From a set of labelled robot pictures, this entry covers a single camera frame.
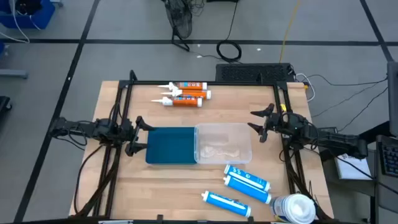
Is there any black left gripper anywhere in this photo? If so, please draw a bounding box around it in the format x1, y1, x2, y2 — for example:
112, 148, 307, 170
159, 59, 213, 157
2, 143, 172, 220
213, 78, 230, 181
120, 116, 155, 156

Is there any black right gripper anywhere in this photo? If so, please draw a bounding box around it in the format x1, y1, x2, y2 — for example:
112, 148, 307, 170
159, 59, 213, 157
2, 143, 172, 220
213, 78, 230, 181
247, 103, 285, 143

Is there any teal plastic tray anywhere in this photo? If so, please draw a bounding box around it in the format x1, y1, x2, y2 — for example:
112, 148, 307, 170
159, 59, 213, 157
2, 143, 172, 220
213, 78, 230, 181
145, 126, 198, 165

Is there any clear plastic container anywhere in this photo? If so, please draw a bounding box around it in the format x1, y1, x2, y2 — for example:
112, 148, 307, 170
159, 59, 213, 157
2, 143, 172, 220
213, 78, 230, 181
193, 122, 253, 165

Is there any orange sealant tube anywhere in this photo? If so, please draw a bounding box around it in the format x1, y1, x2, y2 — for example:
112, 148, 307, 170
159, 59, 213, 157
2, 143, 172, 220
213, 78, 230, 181
157, 82, 208, 91
160, 89, 212, 100
150, 96, 203, 108

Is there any blue silicone tube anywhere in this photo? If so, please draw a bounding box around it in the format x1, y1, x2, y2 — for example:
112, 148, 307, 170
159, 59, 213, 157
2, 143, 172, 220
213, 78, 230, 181
223, 164, 272, 192
201, 190, 252, 218
223, 175, 272, 205

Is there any Lysol wipes canister white lid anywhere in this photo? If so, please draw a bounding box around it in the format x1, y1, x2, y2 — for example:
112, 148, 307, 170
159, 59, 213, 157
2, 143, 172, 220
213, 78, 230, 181
269, 192, 317, 224

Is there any black perforated computer case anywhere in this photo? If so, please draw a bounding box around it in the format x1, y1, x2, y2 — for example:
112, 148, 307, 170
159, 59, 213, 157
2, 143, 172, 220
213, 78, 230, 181
215, 63, 295, 83

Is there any white paper booklet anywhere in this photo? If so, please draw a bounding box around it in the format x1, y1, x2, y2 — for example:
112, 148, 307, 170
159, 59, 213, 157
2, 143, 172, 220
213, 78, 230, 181
334, 152, 373, 180

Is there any black floor fan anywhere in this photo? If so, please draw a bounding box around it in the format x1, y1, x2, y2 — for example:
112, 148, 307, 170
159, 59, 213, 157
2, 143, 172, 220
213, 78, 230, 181
163, 0, 193, 52

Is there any grey monitor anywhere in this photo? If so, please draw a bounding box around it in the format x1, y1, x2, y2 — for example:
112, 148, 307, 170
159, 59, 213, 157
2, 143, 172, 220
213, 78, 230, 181
387, 60, 398, 137

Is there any black keyboard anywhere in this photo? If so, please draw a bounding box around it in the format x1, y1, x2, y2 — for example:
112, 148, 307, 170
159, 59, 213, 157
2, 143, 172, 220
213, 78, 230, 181
376, 135, 398, 178

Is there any black side desk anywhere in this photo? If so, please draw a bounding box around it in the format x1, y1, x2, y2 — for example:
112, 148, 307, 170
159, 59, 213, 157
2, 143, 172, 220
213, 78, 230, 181
320, 121, 398, 224

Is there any grey cart foot bar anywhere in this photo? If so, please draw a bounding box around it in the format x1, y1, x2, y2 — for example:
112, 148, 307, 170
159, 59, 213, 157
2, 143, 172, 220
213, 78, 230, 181
0, 68, 29, 79

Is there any blue plastic bin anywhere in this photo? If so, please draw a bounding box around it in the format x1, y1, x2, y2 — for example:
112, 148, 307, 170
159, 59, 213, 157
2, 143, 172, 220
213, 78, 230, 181
0, 0, 56, 29

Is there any white cable by case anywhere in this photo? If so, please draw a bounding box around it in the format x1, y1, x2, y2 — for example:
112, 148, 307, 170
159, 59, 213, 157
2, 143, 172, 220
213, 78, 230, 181
295, 73, 317, 103

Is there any black metal table frame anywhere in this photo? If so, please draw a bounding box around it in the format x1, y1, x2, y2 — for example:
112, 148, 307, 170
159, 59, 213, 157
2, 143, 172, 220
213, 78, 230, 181
73, 70, 335, 224

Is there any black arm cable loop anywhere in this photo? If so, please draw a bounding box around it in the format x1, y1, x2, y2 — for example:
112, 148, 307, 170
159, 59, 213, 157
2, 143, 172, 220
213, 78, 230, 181
73, 144, 105, 215

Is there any coiled black cable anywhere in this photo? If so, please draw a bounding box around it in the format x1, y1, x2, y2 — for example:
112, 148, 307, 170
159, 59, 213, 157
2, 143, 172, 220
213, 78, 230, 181
216, 0, 243, 63

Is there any white cable by bin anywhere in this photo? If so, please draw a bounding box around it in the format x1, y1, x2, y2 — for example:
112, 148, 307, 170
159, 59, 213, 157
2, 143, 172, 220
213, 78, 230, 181
0, 0, 41, 44

